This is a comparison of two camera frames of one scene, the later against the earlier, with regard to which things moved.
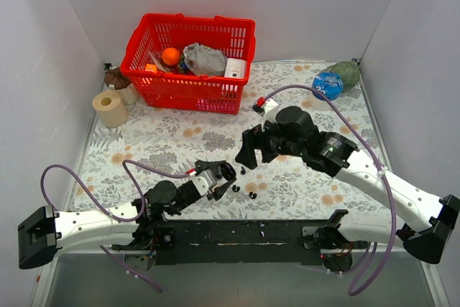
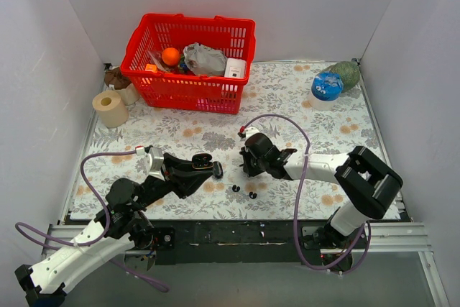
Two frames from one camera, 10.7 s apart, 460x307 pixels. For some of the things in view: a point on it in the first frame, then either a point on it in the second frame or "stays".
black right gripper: x=259 y=142 -> x=249 y=162
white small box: x=235 y=67 stays
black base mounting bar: x=239 y=241 stays
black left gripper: x=217 y=179 -> x=172 y=180
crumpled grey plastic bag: x=203 y=60 stays
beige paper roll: x=111 y=108 stays
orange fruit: x=170 y=56 stays
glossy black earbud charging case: x=227 y=170 -> x=201 y=161
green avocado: x=350 y=72 stays
